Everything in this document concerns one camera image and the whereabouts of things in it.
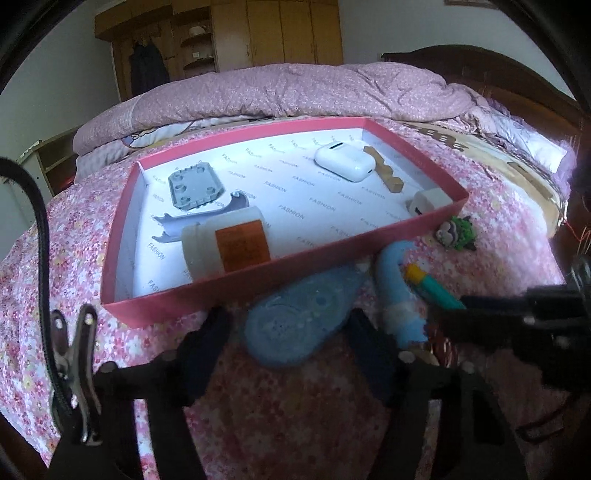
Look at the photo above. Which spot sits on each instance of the white plug charger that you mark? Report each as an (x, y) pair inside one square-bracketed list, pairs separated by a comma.
[(427, 201)]

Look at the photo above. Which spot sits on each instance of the white bottle orange label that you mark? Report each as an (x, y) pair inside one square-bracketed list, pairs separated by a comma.
[(203, 249)]

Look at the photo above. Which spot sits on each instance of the dark wooden headboard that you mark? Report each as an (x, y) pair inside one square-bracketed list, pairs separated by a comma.
[(508, 74)]

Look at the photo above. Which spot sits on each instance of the green monster toy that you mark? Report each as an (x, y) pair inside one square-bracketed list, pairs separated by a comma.
[(459, 233)]

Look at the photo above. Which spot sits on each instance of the grey plastic plate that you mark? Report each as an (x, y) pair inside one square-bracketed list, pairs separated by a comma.
[(194, 187)]

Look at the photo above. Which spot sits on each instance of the wooden clothespin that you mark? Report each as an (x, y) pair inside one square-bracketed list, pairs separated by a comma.
[(385, 170)]

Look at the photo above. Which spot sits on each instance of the white earbuds case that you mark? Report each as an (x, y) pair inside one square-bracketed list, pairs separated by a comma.
[(344, 161)]

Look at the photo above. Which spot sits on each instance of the pink quilt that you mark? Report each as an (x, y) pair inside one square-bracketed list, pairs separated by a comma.
[(300, 92)]

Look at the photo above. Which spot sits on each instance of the small red trinket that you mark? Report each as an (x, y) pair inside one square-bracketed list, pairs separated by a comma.
[(441, 348)]

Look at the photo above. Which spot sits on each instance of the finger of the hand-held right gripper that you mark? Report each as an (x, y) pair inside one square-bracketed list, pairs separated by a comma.
[(475, 328), (494, 302)]

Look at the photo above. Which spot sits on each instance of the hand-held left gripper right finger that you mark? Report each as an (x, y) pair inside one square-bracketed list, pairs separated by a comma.
[(369, 355)]

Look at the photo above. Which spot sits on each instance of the pink cardboard box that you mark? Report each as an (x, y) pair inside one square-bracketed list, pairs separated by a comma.
[(323, 194)]

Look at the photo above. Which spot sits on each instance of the cream bedside cabinet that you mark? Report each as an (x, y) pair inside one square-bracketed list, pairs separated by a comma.
[(51, 157)]

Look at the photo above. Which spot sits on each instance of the wooden wardrobe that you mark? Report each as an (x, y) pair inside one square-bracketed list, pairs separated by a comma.
[(277, 32)]

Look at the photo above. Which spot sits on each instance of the grey-blue curved plastic piece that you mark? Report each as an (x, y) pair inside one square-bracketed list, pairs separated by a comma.
[(173, 225)]

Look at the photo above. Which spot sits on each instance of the white patterned pillow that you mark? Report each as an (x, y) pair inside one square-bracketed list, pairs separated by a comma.
[(531, 138)]

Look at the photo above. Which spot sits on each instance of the yellow printed blanket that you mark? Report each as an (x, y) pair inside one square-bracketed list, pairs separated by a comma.
[(508, 157)]

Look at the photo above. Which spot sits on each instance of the light blue oblong case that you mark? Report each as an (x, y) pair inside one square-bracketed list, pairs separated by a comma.
[(397, 286)]

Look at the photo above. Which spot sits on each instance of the blue correction tape dispenser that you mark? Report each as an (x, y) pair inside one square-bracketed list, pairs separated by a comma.
[(295, 318)]

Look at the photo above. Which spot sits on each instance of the teal and yellow marker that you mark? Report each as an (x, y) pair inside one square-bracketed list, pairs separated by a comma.
[(434, 288)]

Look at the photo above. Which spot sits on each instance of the metal spring clip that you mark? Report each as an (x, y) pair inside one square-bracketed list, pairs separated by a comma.
[(69, 364)]

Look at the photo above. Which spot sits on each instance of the pink floral bedsheet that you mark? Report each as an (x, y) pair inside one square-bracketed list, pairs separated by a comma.
[(69, 230)]

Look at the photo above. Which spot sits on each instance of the dark hanging coat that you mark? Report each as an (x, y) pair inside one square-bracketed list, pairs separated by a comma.
[(147, 69)]

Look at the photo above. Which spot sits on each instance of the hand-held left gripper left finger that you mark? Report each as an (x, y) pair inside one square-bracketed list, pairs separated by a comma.
[(205, 350)]

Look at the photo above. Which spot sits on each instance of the cartoon print sheet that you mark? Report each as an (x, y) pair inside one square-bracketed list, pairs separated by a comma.
[(138, 138)]

